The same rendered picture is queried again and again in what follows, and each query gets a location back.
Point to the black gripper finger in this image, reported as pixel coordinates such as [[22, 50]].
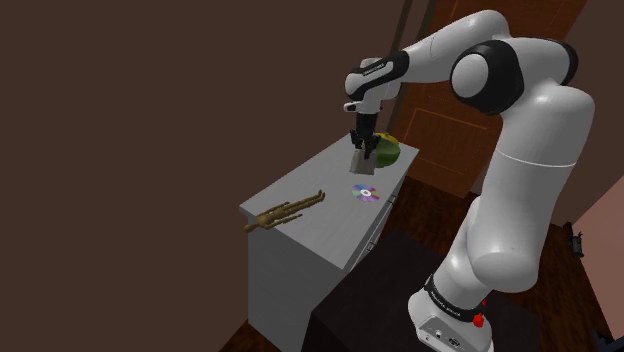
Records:
[[356, 140], [372, 146]]

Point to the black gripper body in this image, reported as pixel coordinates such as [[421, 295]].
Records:
[[365, 124]]

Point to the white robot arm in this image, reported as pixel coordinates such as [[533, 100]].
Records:
[[531, 161]]

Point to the green and yellow bowl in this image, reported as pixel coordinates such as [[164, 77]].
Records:
[[388, 152]]

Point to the grey square box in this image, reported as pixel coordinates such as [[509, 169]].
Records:
[[362, 166]]

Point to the shiny compact disc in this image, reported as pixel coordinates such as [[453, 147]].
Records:
[[365, 193]]

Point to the brown wooden door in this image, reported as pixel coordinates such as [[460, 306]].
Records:
[[453, 131]]

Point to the grey chest of drawers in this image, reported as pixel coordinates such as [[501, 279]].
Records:
[[312, 229]]

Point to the wooden jointed figure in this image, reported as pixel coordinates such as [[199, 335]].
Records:
[[285, 213]]

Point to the dark robot stand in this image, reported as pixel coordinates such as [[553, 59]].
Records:
[[390, 302]]

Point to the small black object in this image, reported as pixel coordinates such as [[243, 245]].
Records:
[[576, 240]]

